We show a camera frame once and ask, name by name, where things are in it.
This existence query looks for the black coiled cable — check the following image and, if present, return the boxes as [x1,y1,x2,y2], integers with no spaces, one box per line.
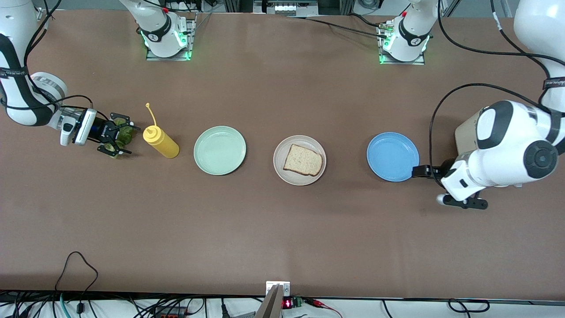
[448,299,491,314]

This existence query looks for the metal frame device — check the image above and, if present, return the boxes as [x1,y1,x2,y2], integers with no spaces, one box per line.
[253,0,319,17]

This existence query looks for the small silver mounting bracket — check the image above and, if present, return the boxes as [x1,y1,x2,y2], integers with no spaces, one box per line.
[266,281,291,297]

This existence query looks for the yellow squeeze bottle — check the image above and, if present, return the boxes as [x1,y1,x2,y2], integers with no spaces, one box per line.
[143,103,180,159]

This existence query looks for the green lettuce leaf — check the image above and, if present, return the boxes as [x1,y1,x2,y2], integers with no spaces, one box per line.
[113,118,136,159]

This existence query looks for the black looped cable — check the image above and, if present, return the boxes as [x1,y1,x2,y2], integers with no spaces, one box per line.
[54,251,99,315]

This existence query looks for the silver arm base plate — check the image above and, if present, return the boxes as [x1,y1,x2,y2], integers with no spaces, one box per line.
[377,18,426,66]
[146,12,196,61]

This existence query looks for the blue plate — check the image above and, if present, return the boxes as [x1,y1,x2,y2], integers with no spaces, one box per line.
[366,132,420,182]

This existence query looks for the pale green plate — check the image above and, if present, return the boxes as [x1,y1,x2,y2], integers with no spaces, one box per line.
[194,126,247,176]

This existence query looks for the black table cable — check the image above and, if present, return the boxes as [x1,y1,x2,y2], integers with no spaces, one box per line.
[287,15,390,39]

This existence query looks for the light bread slice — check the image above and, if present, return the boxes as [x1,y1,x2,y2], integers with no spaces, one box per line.
[283,144,324,177]

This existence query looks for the beige chrome toaster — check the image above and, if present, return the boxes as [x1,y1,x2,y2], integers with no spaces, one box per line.
[455,108,482,154]

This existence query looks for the red clip wires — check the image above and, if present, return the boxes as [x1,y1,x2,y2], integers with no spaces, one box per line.
[305,298,344,318]

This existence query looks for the grey metal bar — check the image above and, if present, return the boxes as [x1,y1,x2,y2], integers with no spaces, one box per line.
[254,285,283,318]

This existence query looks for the beige plate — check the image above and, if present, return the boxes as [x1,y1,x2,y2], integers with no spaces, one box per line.
[273,135,327,186]

